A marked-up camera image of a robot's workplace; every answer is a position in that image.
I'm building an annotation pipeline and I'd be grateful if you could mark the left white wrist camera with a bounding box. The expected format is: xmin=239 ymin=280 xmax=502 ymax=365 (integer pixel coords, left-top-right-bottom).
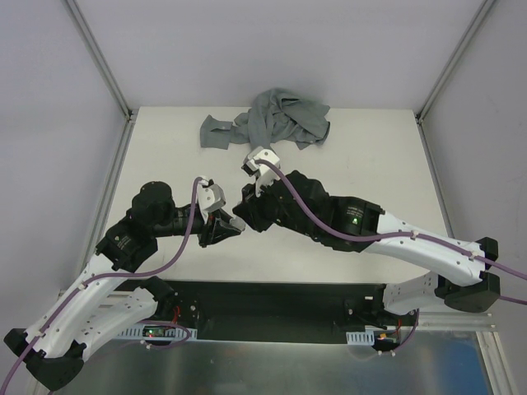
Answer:
xmin=197 ymin=178 xmax=226 ymax=221

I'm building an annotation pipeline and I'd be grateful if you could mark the right aluminium frame post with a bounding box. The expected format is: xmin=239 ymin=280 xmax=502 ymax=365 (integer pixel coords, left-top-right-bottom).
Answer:
xmin=415 ymin=0 xmax=499 ymax=125

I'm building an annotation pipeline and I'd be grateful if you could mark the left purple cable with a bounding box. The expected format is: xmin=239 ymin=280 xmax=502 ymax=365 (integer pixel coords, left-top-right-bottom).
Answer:
xmin=6 ymin=176 xmax=207 ymax=395

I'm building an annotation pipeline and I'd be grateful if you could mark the aluminium frame post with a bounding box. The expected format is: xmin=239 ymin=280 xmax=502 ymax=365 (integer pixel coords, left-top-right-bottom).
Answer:
xmin=415 ymin=0 xmax=499 ymax=125
xmin=61 ymin=0 xmax=134 ymax=121

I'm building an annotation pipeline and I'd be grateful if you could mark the grey crumpled shirt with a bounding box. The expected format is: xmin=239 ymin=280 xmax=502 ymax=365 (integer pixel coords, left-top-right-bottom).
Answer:
xmin=199 ymin=88 xmax=330 ymax=150

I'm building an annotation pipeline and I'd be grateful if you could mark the purple cable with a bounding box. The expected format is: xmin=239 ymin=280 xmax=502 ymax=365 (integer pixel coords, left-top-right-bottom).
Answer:
xmin=254 ymin=158 xmax=527 ymax=305
xmin=6 ymin=176 xmax=207 ymax=395

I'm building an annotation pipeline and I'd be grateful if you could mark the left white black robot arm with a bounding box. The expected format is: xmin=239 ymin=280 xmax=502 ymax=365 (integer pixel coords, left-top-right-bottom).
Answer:
xmin=1 ymin=177 xmax=245 ymax=392

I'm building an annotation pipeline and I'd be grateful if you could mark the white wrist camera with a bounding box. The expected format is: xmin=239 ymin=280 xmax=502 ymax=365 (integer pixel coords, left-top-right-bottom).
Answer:
xmin=197 ymin=178 xmax=226 ymax=221
xmin=242 ymin=146 xmax=280 ymax=198

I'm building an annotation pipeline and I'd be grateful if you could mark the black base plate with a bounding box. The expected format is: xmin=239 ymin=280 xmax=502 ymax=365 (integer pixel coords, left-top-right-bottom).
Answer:
xmin=139 ymin=280 xmax=416 ymax=344

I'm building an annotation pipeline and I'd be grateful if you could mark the left aluminium frame post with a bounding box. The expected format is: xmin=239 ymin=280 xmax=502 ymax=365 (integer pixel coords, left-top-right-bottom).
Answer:
xmin=61 ymin=0 xmax=134 ymax=121

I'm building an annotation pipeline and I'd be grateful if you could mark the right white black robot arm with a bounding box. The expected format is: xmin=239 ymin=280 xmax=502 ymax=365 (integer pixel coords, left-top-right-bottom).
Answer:
xmin=233 ymin=171 xmax=501 ymax=325

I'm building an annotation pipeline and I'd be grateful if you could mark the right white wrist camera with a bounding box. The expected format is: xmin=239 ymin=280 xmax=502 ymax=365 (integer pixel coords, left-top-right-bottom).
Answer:
xmin=242 ymin=146 xmax=280 ymax=198

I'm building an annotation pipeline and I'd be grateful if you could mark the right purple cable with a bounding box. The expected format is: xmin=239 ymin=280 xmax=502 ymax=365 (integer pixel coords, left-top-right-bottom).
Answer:
xmin=254 ymin=158 xmax=527 ymax=305

